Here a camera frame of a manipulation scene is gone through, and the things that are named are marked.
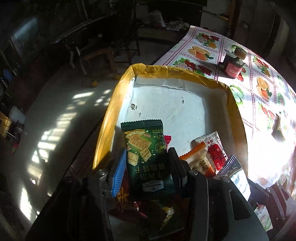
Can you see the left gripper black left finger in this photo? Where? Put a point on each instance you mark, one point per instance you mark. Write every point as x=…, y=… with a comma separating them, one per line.
x=110, y=181

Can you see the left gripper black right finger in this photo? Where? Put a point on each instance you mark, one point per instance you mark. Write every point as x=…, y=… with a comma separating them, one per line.
x=192, y=187

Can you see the silver foil packet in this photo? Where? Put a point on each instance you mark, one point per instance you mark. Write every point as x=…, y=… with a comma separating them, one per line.
x=234, y=171

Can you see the red and white snack packet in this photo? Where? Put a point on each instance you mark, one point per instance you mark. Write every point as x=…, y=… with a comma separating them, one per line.
x=215, y=152

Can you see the green garlic pea snack bag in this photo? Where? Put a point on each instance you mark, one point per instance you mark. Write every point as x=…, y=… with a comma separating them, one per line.
x=159, y=215

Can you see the dark red snack wrapper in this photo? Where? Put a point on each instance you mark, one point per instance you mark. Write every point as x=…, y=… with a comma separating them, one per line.
x=125, y=209

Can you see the dark green cracker packet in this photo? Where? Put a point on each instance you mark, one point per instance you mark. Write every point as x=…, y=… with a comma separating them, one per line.
x=147, y=160

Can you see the orange cracker packet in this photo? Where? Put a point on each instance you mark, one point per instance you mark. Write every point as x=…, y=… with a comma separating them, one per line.
x=197, y=160

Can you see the red rectangular snack packet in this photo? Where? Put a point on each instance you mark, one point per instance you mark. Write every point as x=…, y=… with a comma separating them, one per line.
x=167, y=141

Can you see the dark foil snack bag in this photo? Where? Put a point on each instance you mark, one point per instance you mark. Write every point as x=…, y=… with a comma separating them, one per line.
x=277, y=133

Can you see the floral fruit-print tablecloth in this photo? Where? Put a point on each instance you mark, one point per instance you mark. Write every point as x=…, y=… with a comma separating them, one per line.
x=254, y=104

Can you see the yellow-edged white cardboard tray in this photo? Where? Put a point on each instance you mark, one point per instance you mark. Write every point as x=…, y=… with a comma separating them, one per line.
x=230, y=215

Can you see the dark wooden chair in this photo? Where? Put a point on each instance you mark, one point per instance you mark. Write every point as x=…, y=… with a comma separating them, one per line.
x=115, y=37

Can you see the red-labelled jar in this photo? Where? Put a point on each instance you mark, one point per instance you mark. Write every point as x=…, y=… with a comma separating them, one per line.
x=232, y=65

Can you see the small round jar lid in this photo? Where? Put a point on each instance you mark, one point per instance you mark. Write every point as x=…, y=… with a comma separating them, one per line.
x=239, y=52

